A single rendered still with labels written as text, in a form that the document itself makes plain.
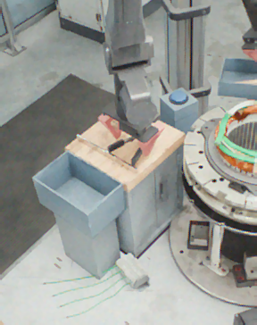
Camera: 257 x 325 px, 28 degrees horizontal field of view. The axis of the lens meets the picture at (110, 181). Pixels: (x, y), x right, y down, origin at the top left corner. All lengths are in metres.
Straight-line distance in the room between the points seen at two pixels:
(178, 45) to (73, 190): 0.51
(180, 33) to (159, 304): 0.70
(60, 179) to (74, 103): 1.85
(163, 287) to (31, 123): 1.85
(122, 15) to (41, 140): 2.00
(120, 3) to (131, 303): 0.69
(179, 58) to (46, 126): 1.55
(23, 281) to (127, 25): 0.71
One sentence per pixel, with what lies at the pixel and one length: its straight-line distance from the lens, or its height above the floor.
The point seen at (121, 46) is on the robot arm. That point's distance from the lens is 0.91.
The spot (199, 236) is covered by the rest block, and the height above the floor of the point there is 0.84.
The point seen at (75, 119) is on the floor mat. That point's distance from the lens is 2.91.
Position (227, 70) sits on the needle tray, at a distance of 1.44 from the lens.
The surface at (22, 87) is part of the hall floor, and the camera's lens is 3.24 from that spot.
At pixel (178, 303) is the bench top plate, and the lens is 1.24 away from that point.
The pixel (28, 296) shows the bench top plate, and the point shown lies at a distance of 1.29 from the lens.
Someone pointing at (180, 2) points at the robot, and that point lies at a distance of 1.39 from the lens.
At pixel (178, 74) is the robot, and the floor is 0.98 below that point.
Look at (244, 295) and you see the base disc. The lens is 1.23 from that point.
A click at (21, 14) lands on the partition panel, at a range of 3.59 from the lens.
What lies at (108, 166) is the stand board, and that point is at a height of 1.07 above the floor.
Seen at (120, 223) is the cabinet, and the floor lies 0.90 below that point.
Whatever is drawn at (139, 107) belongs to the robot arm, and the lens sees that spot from 0.92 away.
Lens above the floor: 1.86
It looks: 47 degrees down
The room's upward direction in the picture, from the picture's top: 8 degrees counter-clockwise
